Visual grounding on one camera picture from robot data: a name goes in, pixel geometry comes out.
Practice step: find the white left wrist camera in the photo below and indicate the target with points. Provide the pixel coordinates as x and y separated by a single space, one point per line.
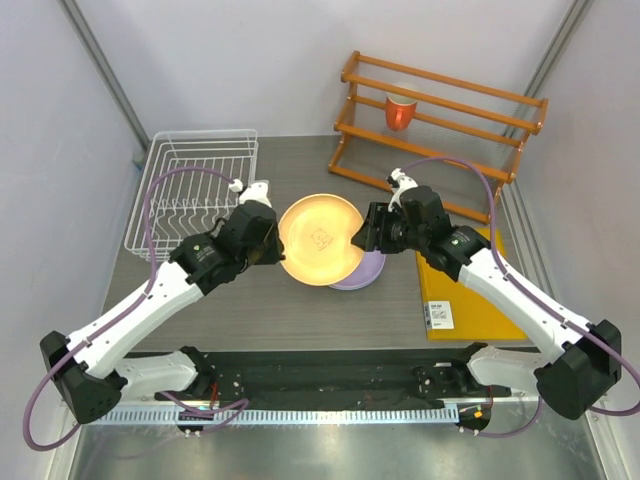
256 191

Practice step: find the orange plate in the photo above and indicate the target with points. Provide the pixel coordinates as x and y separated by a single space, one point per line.
316 232

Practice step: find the purple plate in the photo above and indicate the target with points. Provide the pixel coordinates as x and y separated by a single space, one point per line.
366 273

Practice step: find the orange wooden shelf rack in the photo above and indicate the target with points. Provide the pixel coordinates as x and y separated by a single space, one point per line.
475 133

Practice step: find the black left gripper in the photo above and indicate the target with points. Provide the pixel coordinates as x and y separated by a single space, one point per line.
275 254

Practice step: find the orange mug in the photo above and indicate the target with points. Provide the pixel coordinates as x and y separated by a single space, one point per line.
399 111

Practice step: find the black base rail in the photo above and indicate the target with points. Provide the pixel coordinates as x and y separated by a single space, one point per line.
345 380

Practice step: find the white slotted cable duct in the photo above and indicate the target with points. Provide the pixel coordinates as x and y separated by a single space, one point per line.
176 416

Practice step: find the white wire dish rack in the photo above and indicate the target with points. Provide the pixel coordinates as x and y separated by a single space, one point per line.
184 186

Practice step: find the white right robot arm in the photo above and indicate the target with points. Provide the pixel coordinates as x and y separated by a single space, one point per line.
576 361

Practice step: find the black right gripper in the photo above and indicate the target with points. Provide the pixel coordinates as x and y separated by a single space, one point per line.
378 216

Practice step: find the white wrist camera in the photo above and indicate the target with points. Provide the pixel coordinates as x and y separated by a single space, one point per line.
399 182
256 191

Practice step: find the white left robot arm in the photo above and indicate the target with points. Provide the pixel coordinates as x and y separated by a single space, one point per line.
91 368

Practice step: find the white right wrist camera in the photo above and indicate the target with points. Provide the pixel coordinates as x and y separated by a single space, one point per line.
399 182

